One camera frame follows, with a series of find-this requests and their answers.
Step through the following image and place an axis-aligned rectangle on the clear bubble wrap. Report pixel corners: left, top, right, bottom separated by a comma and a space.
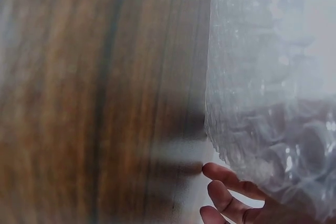
204, 0, 336, 224

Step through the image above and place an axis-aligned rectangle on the person's right hand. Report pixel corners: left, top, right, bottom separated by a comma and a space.
199, 162, 329, 224

